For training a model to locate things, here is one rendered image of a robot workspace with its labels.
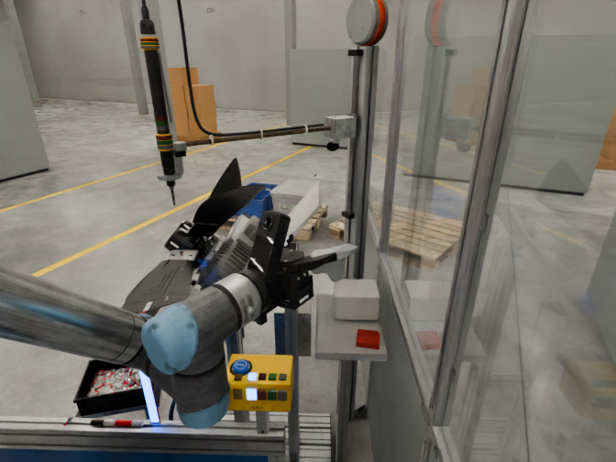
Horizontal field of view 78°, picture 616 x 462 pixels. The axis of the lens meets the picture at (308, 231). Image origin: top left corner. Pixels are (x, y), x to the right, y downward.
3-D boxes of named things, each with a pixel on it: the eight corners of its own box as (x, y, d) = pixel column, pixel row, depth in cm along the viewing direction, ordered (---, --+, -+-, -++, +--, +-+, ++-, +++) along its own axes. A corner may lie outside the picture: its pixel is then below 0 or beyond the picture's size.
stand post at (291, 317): (300, 456, 186) (297, 242, 139) (299, 474, 178) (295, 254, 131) (291, 455, 187) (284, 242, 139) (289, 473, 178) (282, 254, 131)
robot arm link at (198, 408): (196, 373, 64) (188, 319, 60) (243, 407, 58) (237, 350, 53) (154, 403, 58) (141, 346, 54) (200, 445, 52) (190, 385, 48)
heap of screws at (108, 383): (158, 368, 129) (156, 357, 127) (152, 401, 116) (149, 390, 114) (96, 378, 125) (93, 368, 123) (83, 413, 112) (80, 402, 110)
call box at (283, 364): (293, 384, 102) (293, 354, 98) (291, 417, 93) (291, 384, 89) (234, 383, 102) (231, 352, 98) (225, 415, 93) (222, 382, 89)
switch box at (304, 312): (311, 357, 161) (311, 313, 152) (275, 356, 161) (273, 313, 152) (311, 342, 169) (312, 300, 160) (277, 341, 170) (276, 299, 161)
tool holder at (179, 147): (185, 171, 117) (181, 139, 113) (192, 177, 112) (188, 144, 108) (154, 176, 113) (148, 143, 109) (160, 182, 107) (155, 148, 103)
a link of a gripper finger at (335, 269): (358, 271, 69) (309, 282, 66) (357, 240, 67) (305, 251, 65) (366, 279, 66) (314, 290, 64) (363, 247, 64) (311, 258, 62)
